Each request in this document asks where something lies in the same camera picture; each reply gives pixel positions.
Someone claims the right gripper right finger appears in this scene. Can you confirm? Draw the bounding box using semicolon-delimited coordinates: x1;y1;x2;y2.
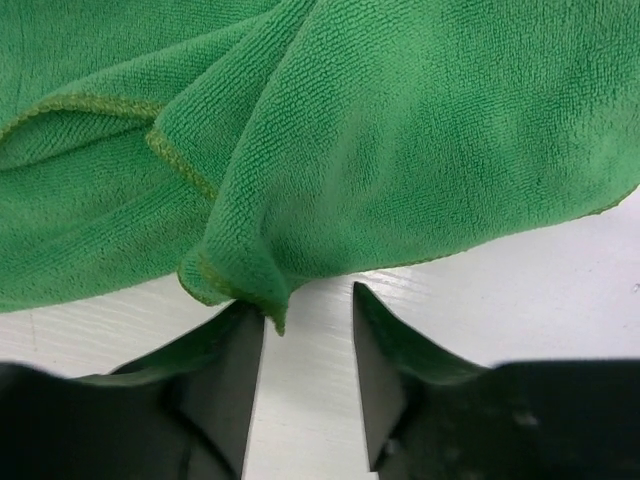
352;283;639;479

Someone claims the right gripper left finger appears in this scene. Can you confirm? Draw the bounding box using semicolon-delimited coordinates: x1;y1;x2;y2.
1;301;264;479

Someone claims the green towel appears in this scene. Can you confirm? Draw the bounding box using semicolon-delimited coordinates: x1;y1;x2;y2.
1;1;639;327

